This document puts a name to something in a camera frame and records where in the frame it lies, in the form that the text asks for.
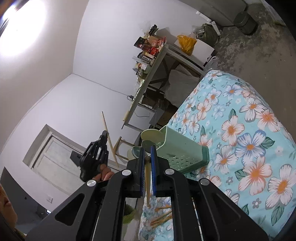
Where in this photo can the person's left hand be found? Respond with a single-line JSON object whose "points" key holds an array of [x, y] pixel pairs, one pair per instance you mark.
{"points": [[106, 173]]}

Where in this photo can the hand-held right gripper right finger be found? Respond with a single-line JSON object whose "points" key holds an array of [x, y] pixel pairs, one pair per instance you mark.
{"points": [[153, 176]]}

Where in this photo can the grey pillow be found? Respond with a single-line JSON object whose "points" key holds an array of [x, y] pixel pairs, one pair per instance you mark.
{"points": [[182, 85]]}

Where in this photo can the clutter of food packages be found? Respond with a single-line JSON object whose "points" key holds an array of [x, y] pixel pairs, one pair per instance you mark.
{"points": [[150, 46]]}

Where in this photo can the black trash bin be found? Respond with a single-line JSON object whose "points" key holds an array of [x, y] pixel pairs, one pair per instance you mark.
{"points": [[246, 23]]}

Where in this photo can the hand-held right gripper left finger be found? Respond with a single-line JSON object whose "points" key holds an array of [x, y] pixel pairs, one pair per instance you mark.
{"points": [[143, 176]]}

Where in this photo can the green fuzzy cloth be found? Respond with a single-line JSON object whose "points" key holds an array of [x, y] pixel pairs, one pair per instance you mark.
{"points": [[129, 214]]}

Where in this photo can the bright ceiling lamp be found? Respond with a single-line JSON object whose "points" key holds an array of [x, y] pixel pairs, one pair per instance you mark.
{"points": [[20, 30]]}

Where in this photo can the tan wooden chopstick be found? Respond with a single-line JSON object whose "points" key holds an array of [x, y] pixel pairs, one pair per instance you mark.
{"points": [[147, 185], [106, 126]]}

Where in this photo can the green perforated utensil holder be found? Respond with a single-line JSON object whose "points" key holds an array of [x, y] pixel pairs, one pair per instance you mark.
{"points": [[180, 150]]}

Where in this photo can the white panel door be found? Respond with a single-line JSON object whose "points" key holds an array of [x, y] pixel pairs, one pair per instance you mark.
{"points": [[57, 157]]}

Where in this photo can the dark green bag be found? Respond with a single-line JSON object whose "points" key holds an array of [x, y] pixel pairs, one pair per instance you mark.
{"points": [[210, 32]]}

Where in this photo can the yellow plastic bag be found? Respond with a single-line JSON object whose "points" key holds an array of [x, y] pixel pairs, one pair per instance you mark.
{"points": [[186, 44]]}

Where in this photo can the person's bare leg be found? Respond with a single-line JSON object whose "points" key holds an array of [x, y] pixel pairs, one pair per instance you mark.
{"points": [[8, 208]]}

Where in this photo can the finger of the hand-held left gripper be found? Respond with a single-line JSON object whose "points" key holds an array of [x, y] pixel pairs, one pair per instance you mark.
{"points": [[104, 141]]}

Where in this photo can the grey storage box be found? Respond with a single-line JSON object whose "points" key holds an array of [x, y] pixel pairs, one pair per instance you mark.
{"points": [[157, 118]]}

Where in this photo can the white box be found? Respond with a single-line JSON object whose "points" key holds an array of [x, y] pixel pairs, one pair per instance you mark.
{"points": [[203, 51]]}

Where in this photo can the pile of wooden chopsticks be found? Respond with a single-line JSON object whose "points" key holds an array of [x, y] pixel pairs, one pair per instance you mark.
{"points": [[161, 218]]}

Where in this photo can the white-legged table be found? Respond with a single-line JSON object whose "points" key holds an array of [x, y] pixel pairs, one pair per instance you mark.
{"points": [[148, 78]]}

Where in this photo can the white wall outlet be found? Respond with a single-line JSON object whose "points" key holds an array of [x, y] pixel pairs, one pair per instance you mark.
{"points": [[50, 200]]}

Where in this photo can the wooden chair with black seat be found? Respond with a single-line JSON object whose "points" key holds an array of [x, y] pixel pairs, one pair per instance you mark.
{"points": [[117, 143]]}

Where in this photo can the blue floral blanket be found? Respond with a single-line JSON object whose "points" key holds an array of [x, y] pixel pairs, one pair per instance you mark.
{"points": [[242, 150]]}

